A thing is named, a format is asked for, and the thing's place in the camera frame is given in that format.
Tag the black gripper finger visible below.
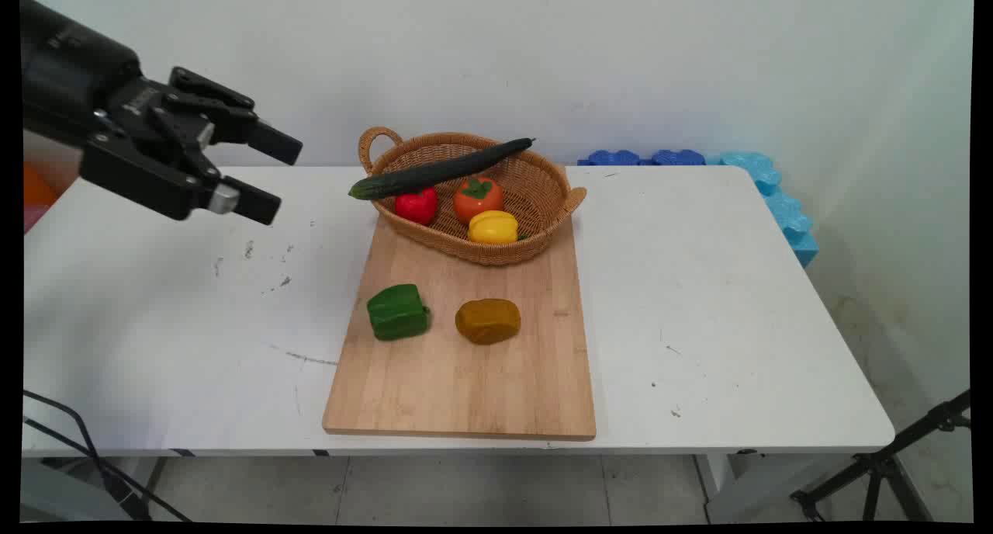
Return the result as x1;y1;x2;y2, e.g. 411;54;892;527
168;66;304;167
183;152;282;226

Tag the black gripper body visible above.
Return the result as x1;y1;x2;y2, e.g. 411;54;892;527
20;0;214;221

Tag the orange object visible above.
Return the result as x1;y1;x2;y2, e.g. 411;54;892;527
23;163;60;209

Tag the red toy pepper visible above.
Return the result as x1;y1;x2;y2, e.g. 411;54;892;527
394;187;440;227

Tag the green toy bell pepper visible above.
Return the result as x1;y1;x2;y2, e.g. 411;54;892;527
366;283;431;342

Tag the dark green cucumber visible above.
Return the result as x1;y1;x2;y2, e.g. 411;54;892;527
348;137;536;202

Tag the orange toy tomato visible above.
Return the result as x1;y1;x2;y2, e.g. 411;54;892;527
453;176;505;225

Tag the yellow toy bell pepper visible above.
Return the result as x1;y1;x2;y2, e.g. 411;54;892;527
468;210;528;245

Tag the woven wicker basket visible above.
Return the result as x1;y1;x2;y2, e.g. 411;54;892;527
358;127;588;267

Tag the wooden cutting board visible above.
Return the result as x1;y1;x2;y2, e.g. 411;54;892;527
322;210;597;442

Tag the brown toy potato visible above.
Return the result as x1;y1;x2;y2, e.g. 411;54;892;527
455;298;522;345

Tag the light blue foam mat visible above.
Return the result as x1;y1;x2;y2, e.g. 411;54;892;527
704;151;820;269

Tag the black tripod stand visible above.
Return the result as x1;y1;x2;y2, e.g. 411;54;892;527
790;390;972;522

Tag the black cable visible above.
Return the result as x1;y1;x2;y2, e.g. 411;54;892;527
22;390;193;522

